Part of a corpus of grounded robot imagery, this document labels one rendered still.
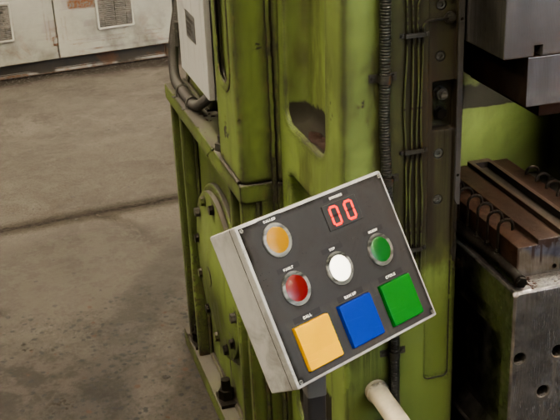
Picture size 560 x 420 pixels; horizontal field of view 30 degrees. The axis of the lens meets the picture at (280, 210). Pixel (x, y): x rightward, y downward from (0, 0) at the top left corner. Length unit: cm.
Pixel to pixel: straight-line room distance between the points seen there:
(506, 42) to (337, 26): 31
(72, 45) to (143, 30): 50
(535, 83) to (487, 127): 57
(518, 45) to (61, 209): 330
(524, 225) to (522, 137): 46
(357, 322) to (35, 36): 549
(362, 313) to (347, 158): 38
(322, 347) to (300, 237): 19
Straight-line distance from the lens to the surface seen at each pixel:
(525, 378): 220
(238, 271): 170
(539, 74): 200
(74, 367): 368
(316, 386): 195
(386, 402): 223
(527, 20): 196
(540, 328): 215
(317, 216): 177
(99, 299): 409
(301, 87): 237
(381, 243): 184
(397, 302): 183
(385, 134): 203
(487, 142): 257
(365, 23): 197
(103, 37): 717
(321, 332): 172
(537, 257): 215
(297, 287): 171
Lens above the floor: 189
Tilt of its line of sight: 24 degrees down
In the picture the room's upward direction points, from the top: 3 degrees counter-clockwise
